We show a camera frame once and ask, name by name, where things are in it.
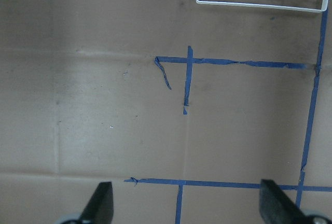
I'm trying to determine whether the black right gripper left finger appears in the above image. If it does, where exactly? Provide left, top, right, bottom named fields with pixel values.
left=78, top=181, right=114, bottom=224

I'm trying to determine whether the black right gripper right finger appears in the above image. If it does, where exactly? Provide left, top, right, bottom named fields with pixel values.
left=259, top=179, right=307, bottom=224

